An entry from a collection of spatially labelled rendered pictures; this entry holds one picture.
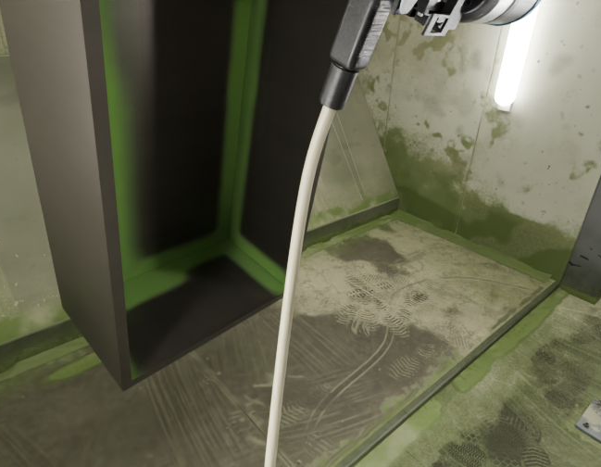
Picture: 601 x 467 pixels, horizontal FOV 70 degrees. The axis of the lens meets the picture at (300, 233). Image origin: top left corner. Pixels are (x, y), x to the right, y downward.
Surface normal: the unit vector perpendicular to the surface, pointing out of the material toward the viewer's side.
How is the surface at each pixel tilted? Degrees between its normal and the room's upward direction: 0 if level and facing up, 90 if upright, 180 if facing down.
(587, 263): 90
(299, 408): 0
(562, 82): 90
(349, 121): 57
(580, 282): 90
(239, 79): 102
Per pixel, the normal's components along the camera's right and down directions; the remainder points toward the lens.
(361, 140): 0.56, -0.17
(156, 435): 0.04, -0.89
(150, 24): 0.70, 0.51
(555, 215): -0.76, 0.28
